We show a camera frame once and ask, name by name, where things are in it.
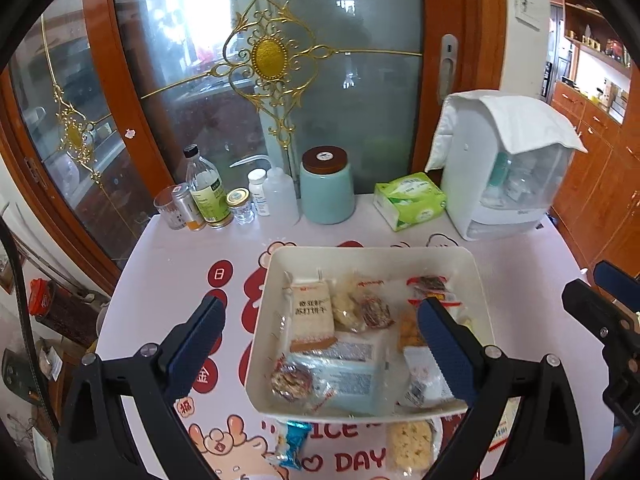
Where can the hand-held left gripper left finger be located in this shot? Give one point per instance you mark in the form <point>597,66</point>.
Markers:
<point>200,350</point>

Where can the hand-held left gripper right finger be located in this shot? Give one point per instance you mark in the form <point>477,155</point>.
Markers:
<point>445,350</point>

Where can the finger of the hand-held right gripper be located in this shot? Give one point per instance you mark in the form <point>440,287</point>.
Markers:
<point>585,300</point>
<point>607,272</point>

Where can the small white snack packet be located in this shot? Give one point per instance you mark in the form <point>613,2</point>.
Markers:
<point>422,377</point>

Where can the orange fried snack packet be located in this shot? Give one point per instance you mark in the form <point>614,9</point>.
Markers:
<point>412,332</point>

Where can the small red and white packet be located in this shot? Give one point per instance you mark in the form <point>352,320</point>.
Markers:
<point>431,287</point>

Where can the brown round snack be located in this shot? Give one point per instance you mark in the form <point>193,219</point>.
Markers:
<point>376,311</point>
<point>291,381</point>

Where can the light blue snack packet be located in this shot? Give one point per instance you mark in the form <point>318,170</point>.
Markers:
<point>350,377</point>

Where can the clear packet of round cookies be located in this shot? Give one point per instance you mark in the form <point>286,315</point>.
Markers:
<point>346,305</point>

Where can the white plastic tray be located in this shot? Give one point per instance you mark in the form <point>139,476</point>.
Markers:
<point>370,260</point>

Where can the beige cracker packet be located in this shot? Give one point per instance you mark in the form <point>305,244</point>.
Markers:
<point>311,312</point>

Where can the pale rice cracker packet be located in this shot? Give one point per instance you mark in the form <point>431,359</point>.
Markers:
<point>411,446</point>

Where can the wooden cabinet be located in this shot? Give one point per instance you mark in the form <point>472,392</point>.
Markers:
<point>600,170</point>

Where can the blue candy packet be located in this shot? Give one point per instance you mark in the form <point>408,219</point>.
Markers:
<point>293,442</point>

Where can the small metal can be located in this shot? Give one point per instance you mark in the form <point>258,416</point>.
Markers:
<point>186,207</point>

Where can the small glass cup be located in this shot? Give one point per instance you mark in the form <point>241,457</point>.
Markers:
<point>165,210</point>

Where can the dark canister with red lid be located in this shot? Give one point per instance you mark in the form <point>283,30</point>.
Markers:
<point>57,310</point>

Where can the small jar with gold lid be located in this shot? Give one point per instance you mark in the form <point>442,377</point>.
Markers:
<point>240,205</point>

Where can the green tissue pack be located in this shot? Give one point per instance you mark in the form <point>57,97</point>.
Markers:
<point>410,200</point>

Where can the glass bottle with green label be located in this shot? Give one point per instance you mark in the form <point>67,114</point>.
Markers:
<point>207,195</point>

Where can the white countertop appliance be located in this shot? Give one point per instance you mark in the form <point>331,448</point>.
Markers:
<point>470,185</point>

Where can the white pill bottle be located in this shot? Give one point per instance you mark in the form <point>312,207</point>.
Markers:
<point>258,192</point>

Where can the translucent plastic bottle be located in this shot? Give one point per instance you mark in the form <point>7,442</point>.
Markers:
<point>281,197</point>

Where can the white cloth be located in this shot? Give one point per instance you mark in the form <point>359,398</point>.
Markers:
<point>520,120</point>

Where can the teal ceramic jar brown lid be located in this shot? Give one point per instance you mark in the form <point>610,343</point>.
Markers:
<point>327,190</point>

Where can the dark metal entry door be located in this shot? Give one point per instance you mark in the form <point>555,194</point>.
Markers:
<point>556,55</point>

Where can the wooden glass sliding door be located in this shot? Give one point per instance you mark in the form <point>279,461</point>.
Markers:
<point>55,160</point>
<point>325,85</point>

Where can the white wall switch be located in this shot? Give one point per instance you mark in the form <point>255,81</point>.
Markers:
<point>528,7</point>

